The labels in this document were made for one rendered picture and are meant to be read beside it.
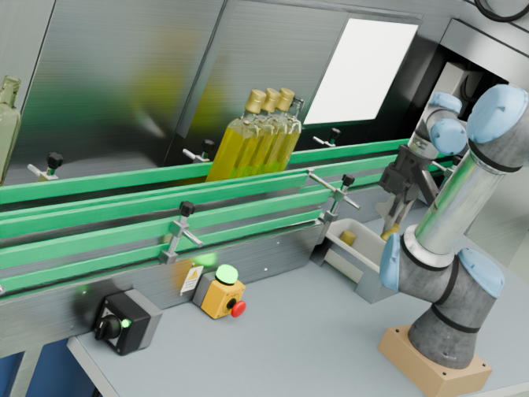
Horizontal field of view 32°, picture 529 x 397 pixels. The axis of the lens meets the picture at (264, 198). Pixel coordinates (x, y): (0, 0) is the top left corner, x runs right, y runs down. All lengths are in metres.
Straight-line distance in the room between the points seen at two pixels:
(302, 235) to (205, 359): 0.51
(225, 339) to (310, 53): 0.82
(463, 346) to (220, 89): 0.78
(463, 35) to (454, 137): 0.96
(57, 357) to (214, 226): 0.41
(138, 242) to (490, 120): 0.68
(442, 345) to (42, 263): 0.90
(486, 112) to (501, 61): 1.23
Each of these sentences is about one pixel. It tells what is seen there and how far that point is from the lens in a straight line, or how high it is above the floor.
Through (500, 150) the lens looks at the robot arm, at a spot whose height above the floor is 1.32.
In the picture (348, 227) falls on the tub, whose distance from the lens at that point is 2.46.
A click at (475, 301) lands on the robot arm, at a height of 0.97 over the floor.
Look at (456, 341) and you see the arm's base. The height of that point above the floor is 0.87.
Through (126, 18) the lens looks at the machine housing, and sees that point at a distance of 1.84.
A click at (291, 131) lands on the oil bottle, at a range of 2.15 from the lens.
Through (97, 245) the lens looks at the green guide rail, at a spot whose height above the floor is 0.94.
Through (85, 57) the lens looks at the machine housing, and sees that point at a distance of 1.81.
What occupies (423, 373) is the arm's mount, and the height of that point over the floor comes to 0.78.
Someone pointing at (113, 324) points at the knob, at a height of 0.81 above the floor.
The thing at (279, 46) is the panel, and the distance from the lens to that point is 2.22.
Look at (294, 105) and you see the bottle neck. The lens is 2.15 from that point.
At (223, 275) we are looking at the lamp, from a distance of 1.91.
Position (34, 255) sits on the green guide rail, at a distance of 1.54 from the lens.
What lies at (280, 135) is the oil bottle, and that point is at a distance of 2.13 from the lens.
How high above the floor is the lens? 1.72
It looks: 22 degrees down
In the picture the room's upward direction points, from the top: 24 degrees clockwise
